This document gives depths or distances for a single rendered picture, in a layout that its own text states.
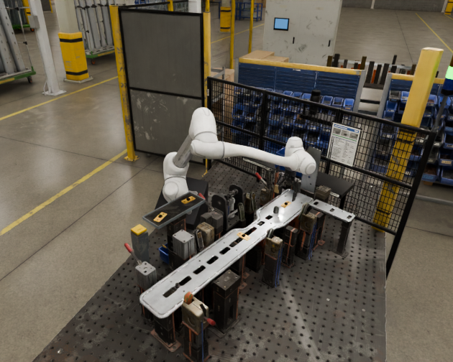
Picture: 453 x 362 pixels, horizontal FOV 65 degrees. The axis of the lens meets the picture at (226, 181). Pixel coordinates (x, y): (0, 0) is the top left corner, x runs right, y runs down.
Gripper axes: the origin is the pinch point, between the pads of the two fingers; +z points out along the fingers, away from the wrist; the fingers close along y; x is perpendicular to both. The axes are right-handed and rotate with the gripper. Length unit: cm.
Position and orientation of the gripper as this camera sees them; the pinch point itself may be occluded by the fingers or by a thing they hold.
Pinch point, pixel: (287, 195)
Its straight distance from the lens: 243.0
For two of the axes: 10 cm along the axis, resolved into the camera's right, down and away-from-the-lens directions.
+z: -0.4, 8.6, 5.0
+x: 6.5, -3.6, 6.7
